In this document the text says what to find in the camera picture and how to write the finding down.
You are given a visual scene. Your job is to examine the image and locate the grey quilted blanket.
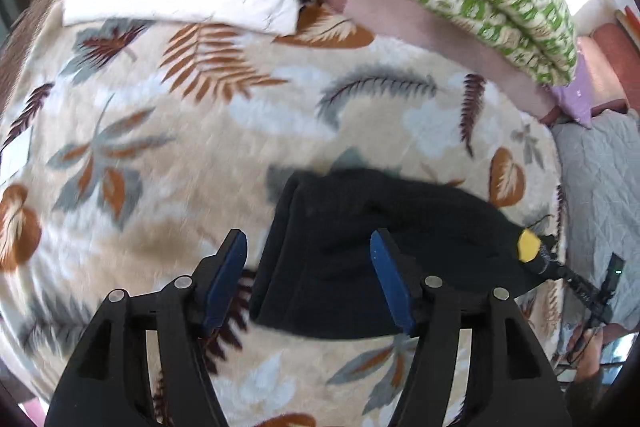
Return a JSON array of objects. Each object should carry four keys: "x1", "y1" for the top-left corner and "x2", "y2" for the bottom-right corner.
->
[{"x1": 552, "y1": 110, "x2": 639, "y2": 331}]

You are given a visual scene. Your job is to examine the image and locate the pink bed sheet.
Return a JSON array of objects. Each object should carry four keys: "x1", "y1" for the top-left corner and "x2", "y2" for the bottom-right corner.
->
[{"x1": 305, "y1": 0, "x2": 561, "y2": 124}]

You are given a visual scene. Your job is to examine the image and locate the purple pillow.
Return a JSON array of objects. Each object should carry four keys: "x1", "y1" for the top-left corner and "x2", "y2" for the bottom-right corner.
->
[{"x1": 550, "y1": 53, "x2": 592, "y2": 129}]

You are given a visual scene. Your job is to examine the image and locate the leaf-patterned plush blanket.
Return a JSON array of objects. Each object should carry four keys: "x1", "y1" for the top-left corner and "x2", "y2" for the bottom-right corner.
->
[{"x1": 0, "y1": 1, "x2": 569, "y2": 427}]

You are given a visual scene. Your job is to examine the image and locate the person's right hand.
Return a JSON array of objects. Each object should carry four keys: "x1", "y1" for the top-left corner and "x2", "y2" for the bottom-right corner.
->
[{"x1": 567, "y1": 325, "x2": 603, "y2": 384}]

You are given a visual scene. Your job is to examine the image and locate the pink headboard cushion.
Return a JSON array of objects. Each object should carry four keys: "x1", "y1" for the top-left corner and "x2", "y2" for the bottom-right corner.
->
[{"x1": 578, "y1": 23, "x2": 639, "y2": 116}]

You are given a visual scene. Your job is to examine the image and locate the black pants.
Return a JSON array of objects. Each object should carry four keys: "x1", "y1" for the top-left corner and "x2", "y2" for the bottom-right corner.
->
[{"x1": 250, "y1": 169, "x2": 542, "y2": 340}]

